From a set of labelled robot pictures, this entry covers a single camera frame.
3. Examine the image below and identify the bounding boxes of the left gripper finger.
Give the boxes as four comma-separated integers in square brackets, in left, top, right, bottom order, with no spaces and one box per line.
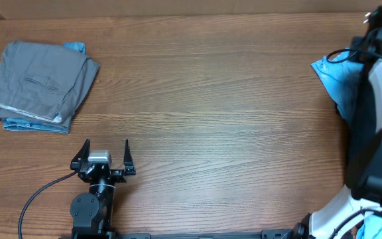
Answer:
[70,139,90,171]
[123,139,136,175]

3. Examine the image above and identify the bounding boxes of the black shorts with mesh lining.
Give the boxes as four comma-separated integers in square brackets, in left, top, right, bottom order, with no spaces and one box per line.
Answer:
[338,61,376,163]

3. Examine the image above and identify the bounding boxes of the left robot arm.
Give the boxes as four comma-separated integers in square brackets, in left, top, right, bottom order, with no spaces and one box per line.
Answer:
[70,139,136,238]

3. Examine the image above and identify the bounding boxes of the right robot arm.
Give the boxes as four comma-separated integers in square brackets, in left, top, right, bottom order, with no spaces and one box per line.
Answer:
[280,6,382,238]

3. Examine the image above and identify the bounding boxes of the folded blue jeans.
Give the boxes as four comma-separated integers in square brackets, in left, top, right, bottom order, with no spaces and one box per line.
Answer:
[2,41,86,135]

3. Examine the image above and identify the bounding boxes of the folded grey trousers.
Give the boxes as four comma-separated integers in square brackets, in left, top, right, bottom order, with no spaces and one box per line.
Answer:
[0,41,100,125]

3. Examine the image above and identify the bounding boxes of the cardboard backdrop panel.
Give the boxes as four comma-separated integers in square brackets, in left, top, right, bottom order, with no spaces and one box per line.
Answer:
[0,0,382,20]

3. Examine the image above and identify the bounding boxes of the light blue printed t-shirt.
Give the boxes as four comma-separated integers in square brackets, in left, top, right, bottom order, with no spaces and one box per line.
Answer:
[311,52,382,239]

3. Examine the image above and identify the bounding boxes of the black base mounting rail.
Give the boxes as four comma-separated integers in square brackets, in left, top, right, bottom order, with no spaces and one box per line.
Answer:
[58,228,298,239]

